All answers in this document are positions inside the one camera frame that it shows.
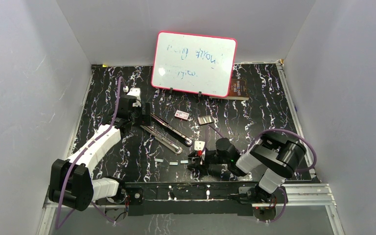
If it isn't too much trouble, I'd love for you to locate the red white staple box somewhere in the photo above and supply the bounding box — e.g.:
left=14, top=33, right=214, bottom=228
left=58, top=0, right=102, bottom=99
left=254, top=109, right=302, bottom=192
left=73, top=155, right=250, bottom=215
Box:
left=174, top=110, right=189, bottom=120

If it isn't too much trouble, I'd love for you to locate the cardboard staple box tray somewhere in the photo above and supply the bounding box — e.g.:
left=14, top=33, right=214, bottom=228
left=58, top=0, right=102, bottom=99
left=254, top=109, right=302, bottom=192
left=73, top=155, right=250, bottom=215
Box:
left=197, top=115, right=214, bottom=125

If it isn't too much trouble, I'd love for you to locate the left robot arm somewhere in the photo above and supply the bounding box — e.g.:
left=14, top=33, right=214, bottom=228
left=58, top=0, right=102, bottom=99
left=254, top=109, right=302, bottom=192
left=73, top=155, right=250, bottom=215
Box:
left=48, top=88, right=151, bottom=211

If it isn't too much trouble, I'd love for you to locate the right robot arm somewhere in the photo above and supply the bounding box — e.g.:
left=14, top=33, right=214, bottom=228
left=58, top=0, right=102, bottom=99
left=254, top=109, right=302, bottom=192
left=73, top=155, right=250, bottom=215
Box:
left=187, top=129, right=307, bottom=204

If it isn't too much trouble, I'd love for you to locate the pink framed whiteboard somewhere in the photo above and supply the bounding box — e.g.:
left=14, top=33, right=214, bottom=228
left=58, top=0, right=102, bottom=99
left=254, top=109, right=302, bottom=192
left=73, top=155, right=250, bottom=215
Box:
left=151, top=31, right=237, bottom=97

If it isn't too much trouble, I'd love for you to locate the brown Three Days book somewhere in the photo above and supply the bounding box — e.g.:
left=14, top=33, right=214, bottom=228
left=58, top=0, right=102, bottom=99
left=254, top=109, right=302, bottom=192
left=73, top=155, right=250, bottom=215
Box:
left=226, top=78, right=249, bottom=101

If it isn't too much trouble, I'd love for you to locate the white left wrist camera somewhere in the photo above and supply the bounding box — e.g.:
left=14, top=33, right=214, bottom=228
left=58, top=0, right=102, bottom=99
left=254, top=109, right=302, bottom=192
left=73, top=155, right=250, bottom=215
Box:
left=127, top=88, right=141, bottom=107

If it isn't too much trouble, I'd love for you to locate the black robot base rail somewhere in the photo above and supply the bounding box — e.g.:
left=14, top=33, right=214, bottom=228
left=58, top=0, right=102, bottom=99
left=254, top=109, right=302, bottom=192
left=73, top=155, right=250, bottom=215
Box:
left=97, top=181, right=287, bottom=217

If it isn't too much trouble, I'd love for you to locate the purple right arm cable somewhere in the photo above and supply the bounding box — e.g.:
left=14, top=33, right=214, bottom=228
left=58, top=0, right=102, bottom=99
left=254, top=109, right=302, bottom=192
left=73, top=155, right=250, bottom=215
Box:
left=204, top=124, right=318, bottom=224

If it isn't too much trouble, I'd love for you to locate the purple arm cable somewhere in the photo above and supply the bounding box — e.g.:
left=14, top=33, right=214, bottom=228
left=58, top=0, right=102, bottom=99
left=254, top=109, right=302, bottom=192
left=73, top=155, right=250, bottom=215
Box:
left=204, top=124, right=318, bottom=224
left=54, top=76, right=129, bottom=229

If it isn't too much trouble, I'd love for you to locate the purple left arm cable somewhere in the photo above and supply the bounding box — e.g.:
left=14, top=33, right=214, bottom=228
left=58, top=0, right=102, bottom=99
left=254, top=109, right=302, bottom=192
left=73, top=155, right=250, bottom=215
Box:
left=54, top=76, right=129, bottom=229

